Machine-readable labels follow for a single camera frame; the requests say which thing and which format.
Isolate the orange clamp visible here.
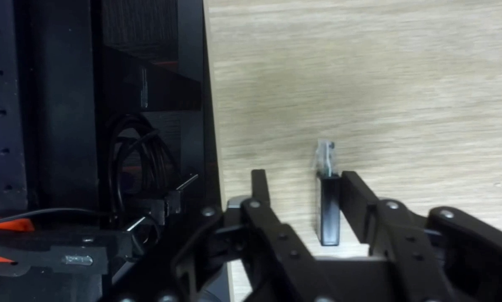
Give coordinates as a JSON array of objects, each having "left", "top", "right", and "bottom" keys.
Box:
[{"left": 0, "top": 217, "right": 37, "bottom": 266}]

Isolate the coiled black cable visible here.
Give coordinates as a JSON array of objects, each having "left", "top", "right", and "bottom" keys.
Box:
[{"left": 106, "top": 115, "right": 180, "bottom": 226}]

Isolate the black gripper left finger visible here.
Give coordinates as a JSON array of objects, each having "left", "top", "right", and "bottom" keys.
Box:
[{"left": 171, "top": 169, "right": 321, "bottom": 302}]

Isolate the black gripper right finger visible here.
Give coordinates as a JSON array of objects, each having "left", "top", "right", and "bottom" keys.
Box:
[{"left": 339, "top": 170, "right": 502, "bottom": 302}]

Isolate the black perforated mounting frame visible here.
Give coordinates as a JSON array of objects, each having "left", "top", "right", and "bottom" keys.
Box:
[{"left": 0, "top": 0, "right": 225, "bottom": 302}]

